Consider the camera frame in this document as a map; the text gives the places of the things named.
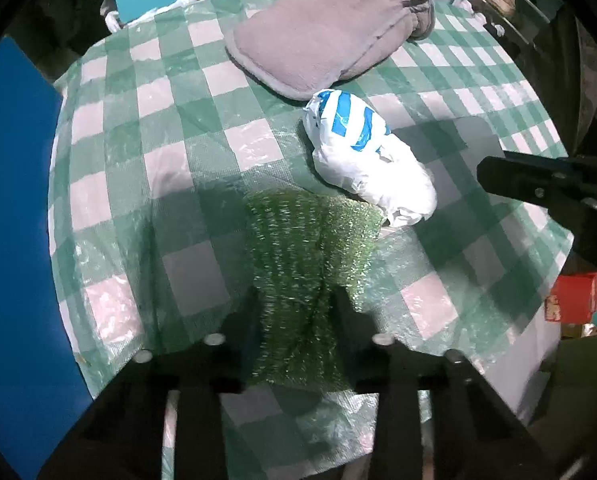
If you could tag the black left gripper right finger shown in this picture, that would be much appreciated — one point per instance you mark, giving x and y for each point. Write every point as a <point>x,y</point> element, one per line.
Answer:
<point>475,434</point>

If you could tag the green checkered tablecloth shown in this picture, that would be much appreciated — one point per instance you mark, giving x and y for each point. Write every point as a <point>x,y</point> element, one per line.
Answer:
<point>161,136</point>

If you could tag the green glitter scrubbing cloth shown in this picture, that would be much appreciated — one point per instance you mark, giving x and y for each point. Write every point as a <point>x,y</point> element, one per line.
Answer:
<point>302,246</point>

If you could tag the white blue striped sock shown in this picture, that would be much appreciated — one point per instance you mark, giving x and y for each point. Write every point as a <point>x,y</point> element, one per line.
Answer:
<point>355,150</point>

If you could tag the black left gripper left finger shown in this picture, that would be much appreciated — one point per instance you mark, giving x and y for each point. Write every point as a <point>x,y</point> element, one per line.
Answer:
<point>120,435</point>

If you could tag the red snack package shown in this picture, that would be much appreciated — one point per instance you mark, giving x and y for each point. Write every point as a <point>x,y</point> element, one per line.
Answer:
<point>573,300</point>

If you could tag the blue cardboard box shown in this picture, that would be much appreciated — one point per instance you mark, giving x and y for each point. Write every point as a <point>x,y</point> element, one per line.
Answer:
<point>42,392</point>

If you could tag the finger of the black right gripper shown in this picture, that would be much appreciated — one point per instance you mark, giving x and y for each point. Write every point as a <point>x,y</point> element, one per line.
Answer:
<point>520,177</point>

